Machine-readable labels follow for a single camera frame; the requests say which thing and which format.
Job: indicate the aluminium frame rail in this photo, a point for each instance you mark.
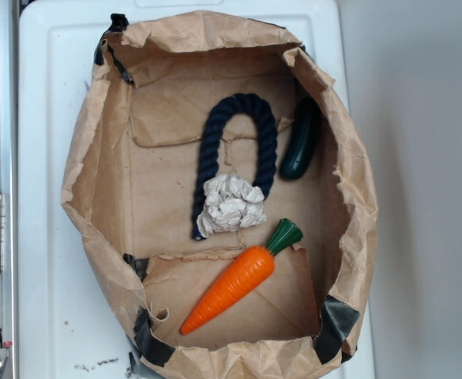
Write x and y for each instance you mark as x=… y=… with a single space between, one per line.
x=9 y=18

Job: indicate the white plastic tray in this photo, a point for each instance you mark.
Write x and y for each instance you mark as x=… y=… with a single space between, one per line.
x=66 y=327

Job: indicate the crumpled white paper ball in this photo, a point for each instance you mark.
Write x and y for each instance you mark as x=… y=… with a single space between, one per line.
x=230 y=203

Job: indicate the orange plastic toy carrot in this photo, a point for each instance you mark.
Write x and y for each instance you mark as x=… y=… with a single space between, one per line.
x=249 y=270

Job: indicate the brown paper bag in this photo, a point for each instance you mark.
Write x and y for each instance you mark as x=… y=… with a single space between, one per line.
x=173 y=103

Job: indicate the dark green toy cucumber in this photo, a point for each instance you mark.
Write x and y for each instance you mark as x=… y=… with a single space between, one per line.
x=304 y=136

